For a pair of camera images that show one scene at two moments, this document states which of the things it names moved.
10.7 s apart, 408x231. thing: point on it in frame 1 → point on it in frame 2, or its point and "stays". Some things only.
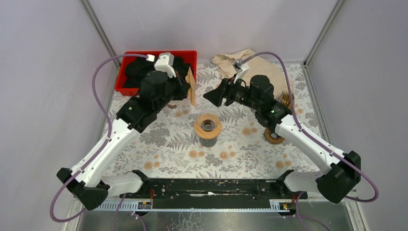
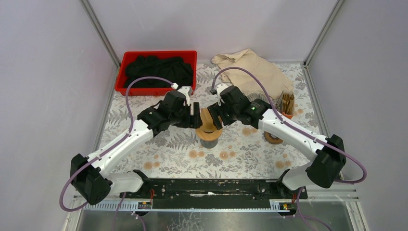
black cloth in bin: [138, 67] stays
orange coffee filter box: [285, 99] stays
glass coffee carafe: [208, 143] stays
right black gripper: [224, 90] → [215, 110]
